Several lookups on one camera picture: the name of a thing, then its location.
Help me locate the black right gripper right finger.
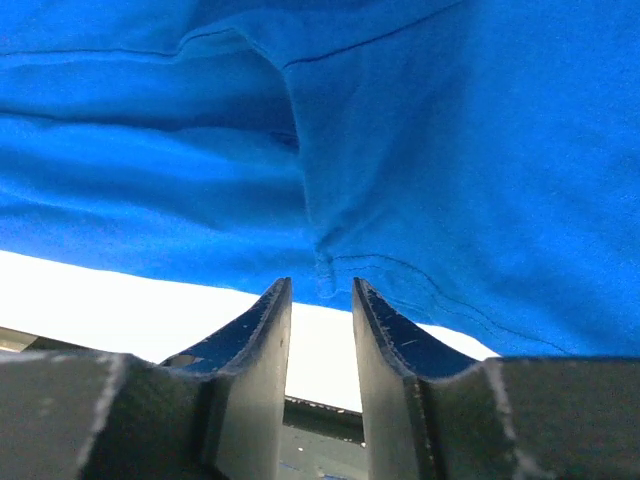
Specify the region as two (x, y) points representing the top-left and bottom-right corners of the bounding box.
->
(352, 279), (639, 479)

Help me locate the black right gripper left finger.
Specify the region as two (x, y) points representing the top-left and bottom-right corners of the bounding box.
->
(1, 279), (292, 479)

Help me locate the blue t shirt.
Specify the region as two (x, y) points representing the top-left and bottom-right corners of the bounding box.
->
(1, 1), (639, 356)

